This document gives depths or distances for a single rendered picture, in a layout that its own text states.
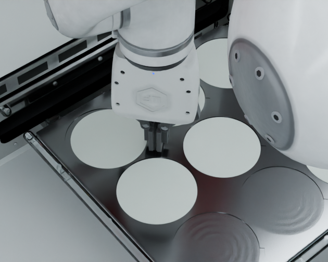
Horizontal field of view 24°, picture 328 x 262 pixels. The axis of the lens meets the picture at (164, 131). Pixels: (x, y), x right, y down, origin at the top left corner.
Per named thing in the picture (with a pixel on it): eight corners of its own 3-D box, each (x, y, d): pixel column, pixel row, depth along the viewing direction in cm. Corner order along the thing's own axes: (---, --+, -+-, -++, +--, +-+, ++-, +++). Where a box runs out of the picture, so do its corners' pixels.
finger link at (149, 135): (127, 114, 92) (129, 149, 97) (153, 118, 91) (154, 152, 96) (132, 95, 94) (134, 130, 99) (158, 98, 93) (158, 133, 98)
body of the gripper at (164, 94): (102, 56, 81) (108, 123, 90) (197, 67, 80) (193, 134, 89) (117, 10, 86) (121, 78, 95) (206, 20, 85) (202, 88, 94)
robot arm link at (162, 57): (104, 45, 79) (106, 65, 82) (188, 55, 79) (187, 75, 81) (121, -6, 85) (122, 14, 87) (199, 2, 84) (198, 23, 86)
